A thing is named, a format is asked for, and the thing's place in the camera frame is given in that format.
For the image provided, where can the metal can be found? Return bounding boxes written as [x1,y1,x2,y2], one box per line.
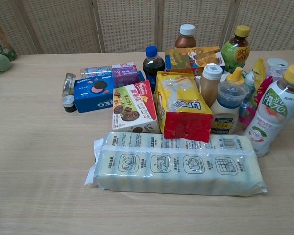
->
[61,72,76,97]

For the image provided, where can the red green chocolate cookie box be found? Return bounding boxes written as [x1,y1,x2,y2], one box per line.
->
[112,80,160,134]

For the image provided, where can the purple and blue box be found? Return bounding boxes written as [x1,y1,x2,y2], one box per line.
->
[111,62,146,88]

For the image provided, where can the blue Oreo cookie box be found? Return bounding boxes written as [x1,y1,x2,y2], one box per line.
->
[73,74,116,114]

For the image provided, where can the yellow orange snack box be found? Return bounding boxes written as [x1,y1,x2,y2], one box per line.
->
[164,46,226,75]

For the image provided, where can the yellow red Lipton bag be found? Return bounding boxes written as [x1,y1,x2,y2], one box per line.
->
[154,70,214,143]

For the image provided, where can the cola bottle blue cap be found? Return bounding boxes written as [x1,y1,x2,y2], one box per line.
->
[142,46,166,80]

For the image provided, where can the clear pack of sponges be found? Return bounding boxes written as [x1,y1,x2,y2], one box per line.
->
[84,131,269,198]

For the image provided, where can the brown sauce bottle white cap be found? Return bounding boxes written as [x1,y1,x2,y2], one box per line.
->
[199,64,223,108]

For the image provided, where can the cup with clear dome lid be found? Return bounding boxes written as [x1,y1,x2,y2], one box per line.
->
[210,80,250,135]

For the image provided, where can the small dark jar silver lid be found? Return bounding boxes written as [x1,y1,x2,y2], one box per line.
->
[62,95,78,113]

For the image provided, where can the wicker folding screen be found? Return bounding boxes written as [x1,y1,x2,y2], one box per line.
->
[0,0,294,56]

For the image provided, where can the squeeze bottle yellow nozzle cap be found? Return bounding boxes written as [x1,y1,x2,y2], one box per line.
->
[225,67,245,85]

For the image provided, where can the small white plastic bottle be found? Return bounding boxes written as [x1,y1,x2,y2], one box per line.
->
[242,73,257,103]

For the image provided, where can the green tea bottle yellow cap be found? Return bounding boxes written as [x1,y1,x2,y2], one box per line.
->
[221,25,250,71]

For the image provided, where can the colourful feather shuttlecock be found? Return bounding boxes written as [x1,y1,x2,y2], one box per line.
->
[239,58,275,125]

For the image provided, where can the white peach drink bottle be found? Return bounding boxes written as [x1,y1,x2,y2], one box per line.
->
[242,65,294,157]

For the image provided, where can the green label tea bottle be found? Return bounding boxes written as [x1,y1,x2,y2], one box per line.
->
[0,11,17,62]

